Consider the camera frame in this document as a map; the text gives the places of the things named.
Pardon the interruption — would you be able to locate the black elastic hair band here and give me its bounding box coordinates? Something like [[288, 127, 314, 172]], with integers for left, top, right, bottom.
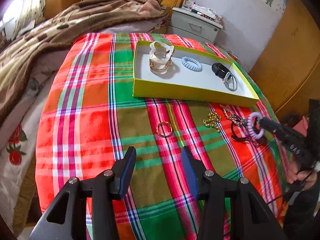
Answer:
[[231, 122, 250, 142]]

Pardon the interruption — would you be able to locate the gold ring bracelet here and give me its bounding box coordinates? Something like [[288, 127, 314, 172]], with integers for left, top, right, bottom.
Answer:
[[156, 121, 174, 138]]

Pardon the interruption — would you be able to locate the floral white bed sheet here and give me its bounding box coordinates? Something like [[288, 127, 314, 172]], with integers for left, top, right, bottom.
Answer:
[[1, 75, 55, 237]]

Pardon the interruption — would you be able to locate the black wrist band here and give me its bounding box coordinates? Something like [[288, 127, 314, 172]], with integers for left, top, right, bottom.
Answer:
[[212, 63, 230, 79]]

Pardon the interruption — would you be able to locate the person's right hand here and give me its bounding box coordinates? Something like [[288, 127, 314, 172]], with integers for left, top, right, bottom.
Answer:
[[286, 159, 317, 190]]

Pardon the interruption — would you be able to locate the dark beaded bracelet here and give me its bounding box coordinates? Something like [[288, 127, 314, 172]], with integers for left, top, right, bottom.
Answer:
[[249, 135, 267, 147]]

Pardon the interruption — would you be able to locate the wooden wardrobe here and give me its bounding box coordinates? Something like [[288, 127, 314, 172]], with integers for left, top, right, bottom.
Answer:
[[249, 0, 319, 119]]

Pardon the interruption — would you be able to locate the gold rhinestone hair clip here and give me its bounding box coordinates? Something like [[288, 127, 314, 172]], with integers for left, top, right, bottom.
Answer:
[[220, 105, 247, 126]]

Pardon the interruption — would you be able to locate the floral curtain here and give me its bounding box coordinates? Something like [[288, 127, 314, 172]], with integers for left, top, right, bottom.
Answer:
[[1, 0, 46, 35]]

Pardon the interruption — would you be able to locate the purple spiral hair tie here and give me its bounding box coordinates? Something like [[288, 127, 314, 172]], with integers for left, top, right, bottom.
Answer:
[[246, 111, 266, 139]]

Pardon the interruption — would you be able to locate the grey elastic hair tie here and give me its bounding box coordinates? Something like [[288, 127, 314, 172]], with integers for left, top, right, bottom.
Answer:
[[221, 71, 238, 92]]

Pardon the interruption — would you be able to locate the colourful plaid cloth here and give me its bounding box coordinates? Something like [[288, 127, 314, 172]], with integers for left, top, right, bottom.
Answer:
[[35, 34, 289, 239]]

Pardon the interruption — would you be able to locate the pink plastic bin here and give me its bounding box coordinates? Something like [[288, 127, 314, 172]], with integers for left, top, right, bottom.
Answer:
[[293, 116, 308, 137]]

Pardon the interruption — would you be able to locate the brown patterned blanket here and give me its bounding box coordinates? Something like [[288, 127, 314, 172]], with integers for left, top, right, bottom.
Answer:
[[1, 0, 170, 122]]

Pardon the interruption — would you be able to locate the gold bead chain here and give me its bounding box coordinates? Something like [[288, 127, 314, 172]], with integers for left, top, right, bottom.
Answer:
[[202, 112, 222, 133]]

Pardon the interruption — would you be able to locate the translucent white hair claw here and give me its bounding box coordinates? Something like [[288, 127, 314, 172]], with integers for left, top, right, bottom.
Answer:
[[149, 41, 175, 74]]

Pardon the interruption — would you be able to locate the grey bedside cabinet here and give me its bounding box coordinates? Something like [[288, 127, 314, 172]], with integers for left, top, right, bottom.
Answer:
[[167, 8, 223, 43]]

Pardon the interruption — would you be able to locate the clutter on bedside cabinet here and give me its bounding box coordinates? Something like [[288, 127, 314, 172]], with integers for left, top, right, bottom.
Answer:
[[182, 0, 223, 23]]

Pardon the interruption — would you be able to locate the yellow-green shallow box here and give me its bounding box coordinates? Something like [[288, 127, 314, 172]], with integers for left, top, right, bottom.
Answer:
[[132, 41, 259, 107]]

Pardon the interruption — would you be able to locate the light blue spiral hair tie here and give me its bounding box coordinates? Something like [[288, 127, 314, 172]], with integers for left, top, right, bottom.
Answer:
[[181, 56, 203, 73]]

